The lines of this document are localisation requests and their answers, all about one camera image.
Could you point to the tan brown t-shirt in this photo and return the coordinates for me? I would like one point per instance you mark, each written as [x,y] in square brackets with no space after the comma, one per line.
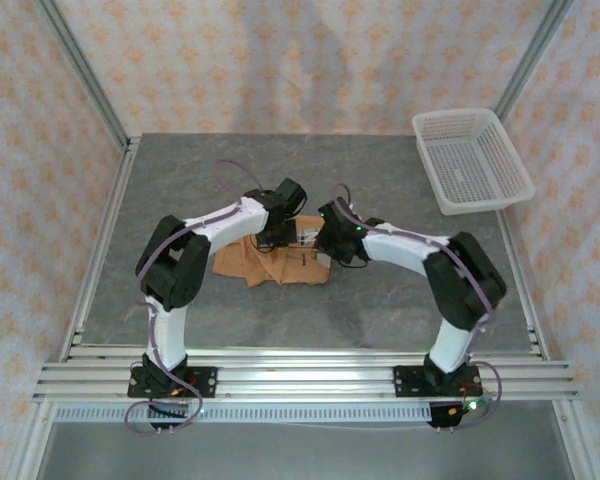
[290,270]

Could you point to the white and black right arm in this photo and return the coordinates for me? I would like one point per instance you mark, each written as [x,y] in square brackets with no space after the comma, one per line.
[400,247]

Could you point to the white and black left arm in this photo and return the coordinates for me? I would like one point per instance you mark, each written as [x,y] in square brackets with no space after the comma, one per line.
[230,225]

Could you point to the white perforated plastic basket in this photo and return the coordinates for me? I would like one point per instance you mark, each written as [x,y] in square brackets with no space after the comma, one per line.
[470,165]

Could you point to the grey metal lower panel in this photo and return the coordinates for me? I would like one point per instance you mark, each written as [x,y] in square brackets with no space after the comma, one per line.
[305,455]

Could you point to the aluminium mounting rail beam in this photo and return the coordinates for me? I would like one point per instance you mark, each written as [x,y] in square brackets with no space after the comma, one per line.
[305,380]

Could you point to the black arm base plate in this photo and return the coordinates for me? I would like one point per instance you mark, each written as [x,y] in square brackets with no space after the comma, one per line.
[405,382]
[205,382]

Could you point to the aluminium table side rail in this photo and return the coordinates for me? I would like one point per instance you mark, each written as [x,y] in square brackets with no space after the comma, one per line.
[106,225]
[535,325]

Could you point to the aluminium frame post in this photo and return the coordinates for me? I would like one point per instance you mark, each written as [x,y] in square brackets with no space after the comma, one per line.
[535,50]
[88,75]

